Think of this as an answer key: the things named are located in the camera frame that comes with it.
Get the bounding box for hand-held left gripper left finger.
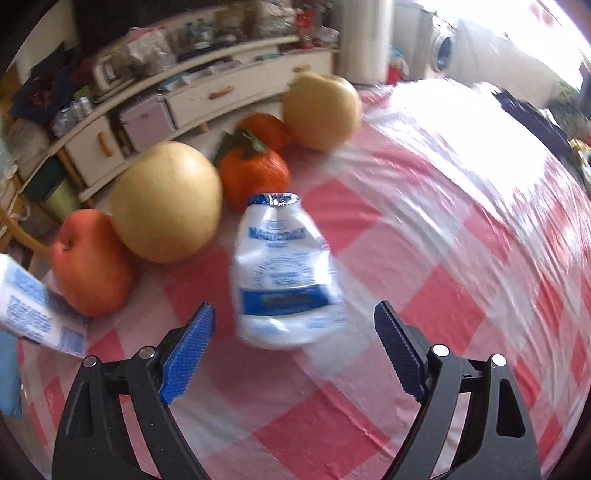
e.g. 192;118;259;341
52;302;216;480

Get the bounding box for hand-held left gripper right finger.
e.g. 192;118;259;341
375;300;541;480

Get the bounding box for red checkered tablecloth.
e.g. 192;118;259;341
14;78;591;480

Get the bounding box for red apple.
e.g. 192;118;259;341
50;209;136;318

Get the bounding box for yellow pear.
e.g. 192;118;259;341
110;141;223;265
281;72;363;153

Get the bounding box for blue white packet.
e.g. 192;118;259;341
0;253;88;359

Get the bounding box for orange with green leaf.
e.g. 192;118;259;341
213;129;291;214

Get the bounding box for pale green waste bin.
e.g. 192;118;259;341
42;179;80;223

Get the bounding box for wooden chair with cream cloth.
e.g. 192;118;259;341
0;203;51;261

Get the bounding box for plain orange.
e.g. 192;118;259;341
235;112;293;155

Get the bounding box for pink storage box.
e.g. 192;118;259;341
118;96;177;154

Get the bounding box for cream television cabinet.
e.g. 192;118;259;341
9;36;342;204

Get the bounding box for row of small bottles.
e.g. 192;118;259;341
52;96;97;137

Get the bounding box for dark cloth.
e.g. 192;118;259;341
493;89;575;155

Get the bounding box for glass kettle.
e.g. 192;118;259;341
91;52;136;92

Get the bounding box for dark wrapped bouquet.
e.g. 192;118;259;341
9;51;84;123

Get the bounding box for clear plastic bag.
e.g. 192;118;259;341
124;28;178;75

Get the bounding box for washing machine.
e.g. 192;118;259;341
413;4;468;80

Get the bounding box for black television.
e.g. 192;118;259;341
74;0;259;51

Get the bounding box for red packet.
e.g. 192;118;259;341
294;8;321;49

